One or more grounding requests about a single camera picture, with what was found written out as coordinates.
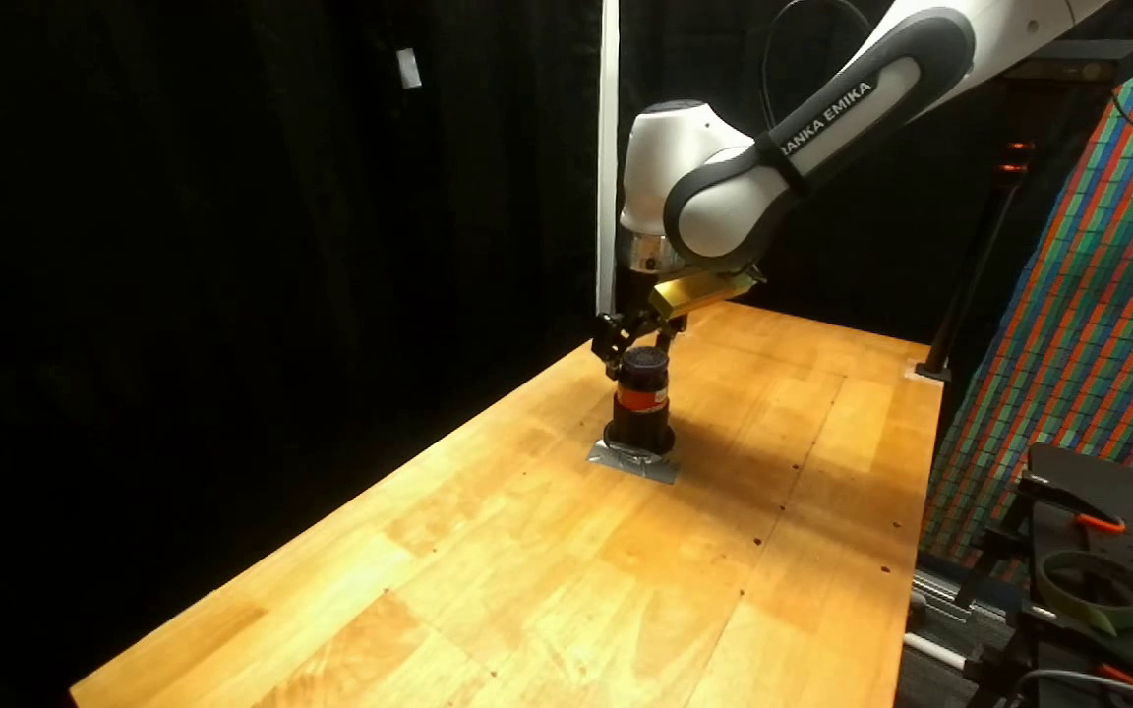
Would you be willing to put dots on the roll of tape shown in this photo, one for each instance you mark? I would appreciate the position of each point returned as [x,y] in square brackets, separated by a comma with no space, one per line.
[1089,587]

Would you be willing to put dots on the black clamp with orange tips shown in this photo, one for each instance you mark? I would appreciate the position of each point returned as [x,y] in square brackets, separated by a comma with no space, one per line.
[1089,515]

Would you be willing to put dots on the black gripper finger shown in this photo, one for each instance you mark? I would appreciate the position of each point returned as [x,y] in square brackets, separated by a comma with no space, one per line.
[672,330]
[610,341]

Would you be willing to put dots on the white vertical pole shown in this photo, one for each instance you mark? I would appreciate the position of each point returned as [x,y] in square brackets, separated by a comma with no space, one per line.
[609,154]

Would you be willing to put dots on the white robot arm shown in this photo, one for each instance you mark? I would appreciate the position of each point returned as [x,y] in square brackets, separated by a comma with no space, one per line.
[701,196]

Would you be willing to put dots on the black stand pole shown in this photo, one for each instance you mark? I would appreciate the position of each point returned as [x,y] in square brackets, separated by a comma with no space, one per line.
[1010,170]

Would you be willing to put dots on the dark brown upside-down cup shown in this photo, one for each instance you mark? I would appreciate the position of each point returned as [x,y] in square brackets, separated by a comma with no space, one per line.
[642,403]

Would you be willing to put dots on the colourful striped cloth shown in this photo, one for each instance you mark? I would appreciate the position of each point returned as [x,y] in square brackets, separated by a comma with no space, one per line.
[1061,365]

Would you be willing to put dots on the small white wall tag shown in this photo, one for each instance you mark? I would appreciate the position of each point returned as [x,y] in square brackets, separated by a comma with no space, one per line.
[407,69]

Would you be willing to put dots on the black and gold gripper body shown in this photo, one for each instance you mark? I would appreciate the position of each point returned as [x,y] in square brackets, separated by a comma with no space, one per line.
[660,301]

